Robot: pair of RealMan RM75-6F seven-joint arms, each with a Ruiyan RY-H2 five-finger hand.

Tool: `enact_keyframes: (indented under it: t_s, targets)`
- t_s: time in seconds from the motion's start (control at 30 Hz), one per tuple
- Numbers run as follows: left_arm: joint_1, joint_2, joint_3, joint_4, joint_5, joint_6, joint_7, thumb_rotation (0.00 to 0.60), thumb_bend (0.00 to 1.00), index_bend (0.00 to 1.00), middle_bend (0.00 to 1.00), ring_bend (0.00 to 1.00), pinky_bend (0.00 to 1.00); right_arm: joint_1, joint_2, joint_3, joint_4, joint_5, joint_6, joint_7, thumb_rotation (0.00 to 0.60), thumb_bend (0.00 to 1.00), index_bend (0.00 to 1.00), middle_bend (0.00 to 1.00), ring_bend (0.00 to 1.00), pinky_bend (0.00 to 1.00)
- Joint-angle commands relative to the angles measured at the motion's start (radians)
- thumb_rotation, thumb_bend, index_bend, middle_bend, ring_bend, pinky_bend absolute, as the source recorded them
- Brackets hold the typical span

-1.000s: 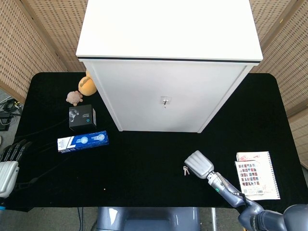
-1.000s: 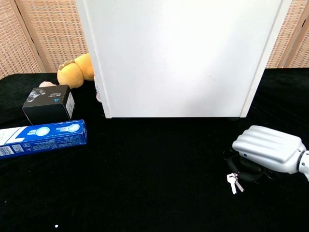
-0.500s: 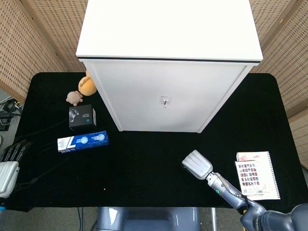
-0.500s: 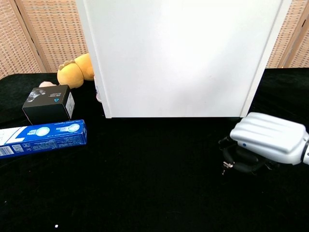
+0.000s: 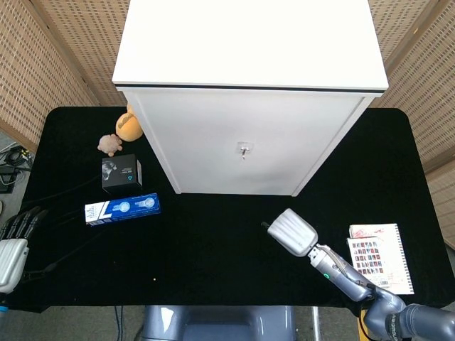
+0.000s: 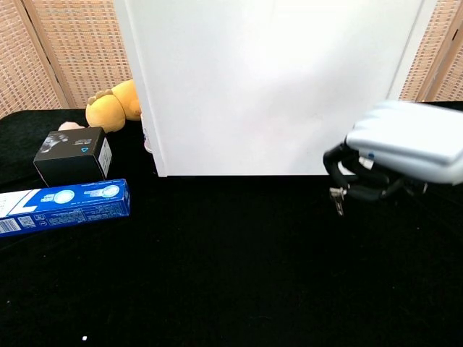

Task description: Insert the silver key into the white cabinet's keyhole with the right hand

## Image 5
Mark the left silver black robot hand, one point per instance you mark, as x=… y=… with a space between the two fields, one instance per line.
x=12 y=259

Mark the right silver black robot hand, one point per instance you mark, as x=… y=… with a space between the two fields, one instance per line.
x=293 y=232

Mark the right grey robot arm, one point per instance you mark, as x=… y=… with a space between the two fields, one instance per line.
x=355 y=284

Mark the printed picture card sheet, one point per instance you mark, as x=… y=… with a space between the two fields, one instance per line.
x=366 y=257

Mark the black tablecloth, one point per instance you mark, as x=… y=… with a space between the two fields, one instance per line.
x=213 y=248

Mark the metal table leg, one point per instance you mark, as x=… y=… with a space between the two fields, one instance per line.
x=315 y=323

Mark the white spiral notebook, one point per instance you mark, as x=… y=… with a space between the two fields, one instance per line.
x=394 y=248

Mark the grey robot torso base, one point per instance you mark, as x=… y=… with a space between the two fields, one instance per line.
x=213 y=323

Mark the blue toothpaste box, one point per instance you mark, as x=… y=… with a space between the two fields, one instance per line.
x=124 y=207

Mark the black product box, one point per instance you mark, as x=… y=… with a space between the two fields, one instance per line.
x=119 y=174

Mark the small beige plush toy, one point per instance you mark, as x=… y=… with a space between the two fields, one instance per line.
x=109 y=144

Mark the yellow plush toy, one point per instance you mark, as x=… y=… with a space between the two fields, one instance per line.
x=128 y=129

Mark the white cabinet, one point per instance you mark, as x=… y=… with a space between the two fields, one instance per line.
x=249 y=53

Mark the woven bamboo folding screen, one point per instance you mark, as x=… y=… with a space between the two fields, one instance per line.
x=426 y=71
x=53 y=53

